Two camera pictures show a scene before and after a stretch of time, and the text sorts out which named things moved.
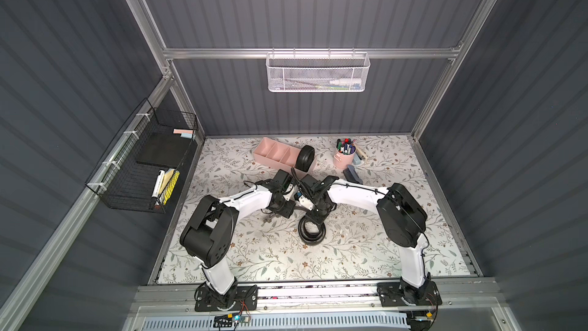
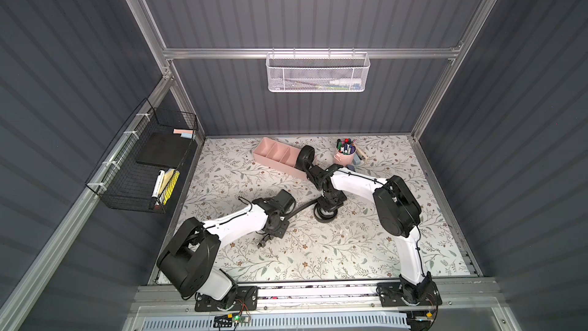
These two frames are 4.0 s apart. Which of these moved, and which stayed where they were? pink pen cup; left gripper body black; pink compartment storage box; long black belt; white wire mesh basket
Moved: left gripper body black
Stayed: white wire mesh basket; pink compartment storage box; long black belt; pink pen cup
